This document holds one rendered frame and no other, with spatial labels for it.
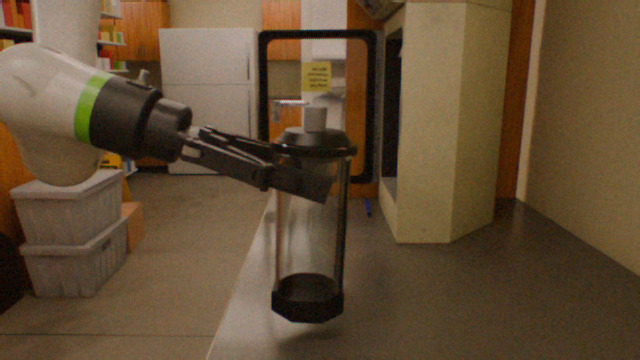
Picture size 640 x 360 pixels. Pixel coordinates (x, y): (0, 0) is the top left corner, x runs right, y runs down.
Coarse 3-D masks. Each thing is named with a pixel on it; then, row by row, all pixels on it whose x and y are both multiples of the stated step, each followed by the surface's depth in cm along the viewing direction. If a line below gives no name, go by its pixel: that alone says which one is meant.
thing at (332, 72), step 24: (288, 48) 119; (312, 48) 118; (336, 48) 118; (360, 48) 117; (288, 72) 121; (312, 72) 120; (336, 72) 119; (360, 72) 118; (288, 96) 122; (312, 96) 121; (336, 96) 121; (360, 96) 120; (288, 120) 124; (336, 120) 122; (360, 120) 121; (360, 144) 123; (360, 168) 124
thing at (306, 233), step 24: (288, 144) 55; (312, 168) 54; (336, 168) 55; (336, 192) 56; (288, 216) 57; (312, 216) 56; (336, 216) 57; (288, 240) 57; (312, 240) 56; (336, 240) 58; (288, 264) 58; (312, 264) 57; (336, 264) 59; (288, 288) 59; (312, 288) 58; (336, 288) 60
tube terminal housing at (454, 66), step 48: (432, 0) 85; (480, 0) 88; (384, 48) 115; (432, 48) 87; (480, 48) 91; (432, 96) 89; (480, 96) 95; (432, 144) 91; (480, 144) 98; (384, 192) 115; (432, 192) 94; (480, 192) 102; (432, 240) 96
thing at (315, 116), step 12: (312, 108) 56; (324, 108) 56; (312, 120) 56; (324, 120) 57; (288, 132) 56; (300, 132) 55; (312, 132) 55; (324, 132) 56; (336, 132) 56; (300, 144) 54; (312, 144) 54; (324, 144) 54; (336, 144) 54; (348, 144) 56
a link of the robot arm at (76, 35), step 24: (48, 0) 74; (72, 0) 75; (96, 0) 80; (48, 24) 72; (72, 24) 73; (96, 24) 79; (72, 48) 71; (48, 168) 62; (72, 168) 63; (96, 168) 68
